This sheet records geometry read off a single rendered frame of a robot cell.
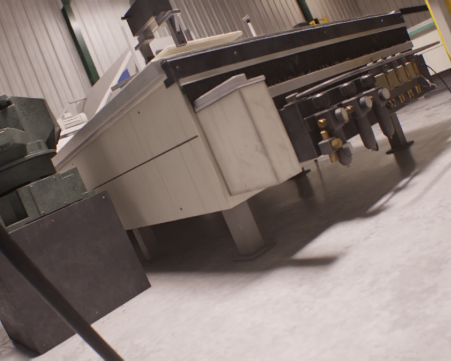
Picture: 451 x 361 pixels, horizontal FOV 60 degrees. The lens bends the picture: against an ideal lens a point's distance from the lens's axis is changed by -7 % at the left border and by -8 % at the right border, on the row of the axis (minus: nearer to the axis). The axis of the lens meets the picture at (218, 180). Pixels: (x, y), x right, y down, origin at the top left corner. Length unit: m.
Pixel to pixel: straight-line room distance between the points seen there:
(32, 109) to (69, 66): 7.61
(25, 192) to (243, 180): 0.95
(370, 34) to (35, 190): 1.90
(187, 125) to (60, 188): 0.70
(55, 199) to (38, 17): 8.47
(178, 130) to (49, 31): 8.61
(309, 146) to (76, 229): 1.04
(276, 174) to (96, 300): 1.01
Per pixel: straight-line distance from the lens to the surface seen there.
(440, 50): 5.28
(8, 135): 1.89
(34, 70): 9.53
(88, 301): 1.89
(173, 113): 1.54
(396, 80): 2.14
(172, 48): 2.01
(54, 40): 9.99
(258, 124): 1.29
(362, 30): 2.43
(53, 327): 1.85
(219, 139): 1.42
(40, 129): 2.18
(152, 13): 2.08
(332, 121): 1.61
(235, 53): 1.65
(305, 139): 1.64
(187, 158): 1.56
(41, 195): 1.89
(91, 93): 8.09
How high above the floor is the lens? 0.48
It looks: 4 degrees down
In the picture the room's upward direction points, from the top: 24 degrees counter-clockwise
